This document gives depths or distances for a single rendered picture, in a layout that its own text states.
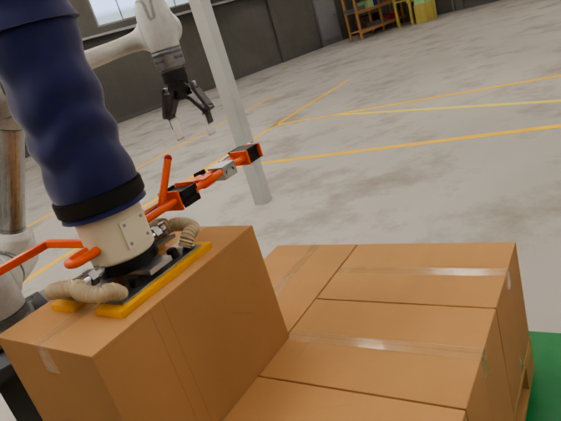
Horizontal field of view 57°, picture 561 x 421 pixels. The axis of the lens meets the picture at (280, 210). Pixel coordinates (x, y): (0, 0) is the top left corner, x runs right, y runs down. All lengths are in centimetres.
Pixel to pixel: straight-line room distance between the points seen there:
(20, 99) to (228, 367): 84
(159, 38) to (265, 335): 91
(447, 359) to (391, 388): 17
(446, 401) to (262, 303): 57
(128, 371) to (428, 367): 75
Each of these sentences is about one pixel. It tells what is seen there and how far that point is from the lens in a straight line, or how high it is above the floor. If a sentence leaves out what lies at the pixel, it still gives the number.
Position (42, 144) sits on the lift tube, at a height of 136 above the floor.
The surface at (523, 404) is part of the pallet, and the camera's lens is 209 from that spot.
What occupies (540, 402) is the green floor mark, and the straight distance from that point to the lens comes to 213.
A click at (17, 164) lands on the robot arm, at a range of 196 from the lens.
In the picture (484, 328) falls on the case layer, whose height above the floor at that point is 54.
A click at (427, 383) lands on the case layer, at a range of 140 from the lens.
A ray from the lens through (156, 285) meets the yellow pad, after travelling 131.
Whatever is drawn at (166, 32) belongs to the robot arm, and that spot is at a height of 152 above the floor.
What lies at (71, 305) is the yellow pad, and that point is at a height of 96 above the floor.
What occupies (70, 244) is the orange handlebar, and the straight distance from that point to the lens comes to 149.
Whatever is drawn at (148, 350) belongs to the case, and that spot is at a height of 86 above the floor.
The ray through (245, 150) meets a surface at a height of 110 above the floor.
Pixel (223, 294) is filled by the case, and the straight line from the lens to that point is 142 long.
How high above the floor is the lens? 146
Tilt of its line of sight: 19 degrees down
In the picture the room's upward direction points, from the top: 17 degrees counter-clockwise
